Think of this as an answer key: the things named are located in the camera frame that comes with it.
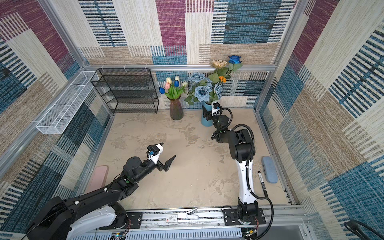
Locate teal cylindrical vase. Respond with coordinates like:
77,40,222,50
201,102,213,127

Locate dusty blue hydrangea bunch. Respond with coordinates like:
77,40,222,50
185,73,223,105

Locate orange marigold flower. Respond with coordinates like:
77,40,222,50
219,76,227,84

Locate pink ribbed glass vase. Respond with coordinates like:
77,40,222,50
170,98,184,121

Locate cream dahlia flower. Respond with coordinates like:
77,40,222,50
209,60,229,84

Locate blue rose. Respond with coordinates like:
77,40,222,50
228,55,243,74

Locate yellow tulip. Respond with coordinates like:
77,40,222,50
166,77,172,85

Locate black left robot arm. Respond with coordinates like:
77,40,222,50
25,143,174,240

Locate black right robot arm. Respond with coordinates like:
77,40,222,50
203,102,269,225

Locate pink glasses case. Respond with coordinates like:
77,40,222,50
85,166,109,194

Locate black white marker pen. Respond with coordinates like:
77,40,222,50
258,171,268,198

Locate blue glasses case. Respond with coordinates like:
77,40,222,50
262,156,279,184

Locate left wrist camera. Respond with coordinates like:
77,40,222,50
147,151,163,164

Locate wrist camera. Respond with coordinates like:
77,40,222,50
147,151,163,164
212,102,223,117

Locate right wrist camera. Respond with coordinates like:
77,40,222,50
212,102,223,117

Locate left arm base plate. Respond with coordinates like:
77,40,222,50
112,212,143,229

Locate black wire mesh shelf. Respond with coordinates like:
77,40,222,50
91,68,159,114

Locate aluminium mounting rail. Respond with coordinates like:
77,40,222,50
127,205,309,231

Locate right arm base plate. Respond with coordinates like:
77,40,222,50
221,206,267,226

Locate white wire mesh basket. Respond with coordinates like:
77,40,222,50
36,71,95,135

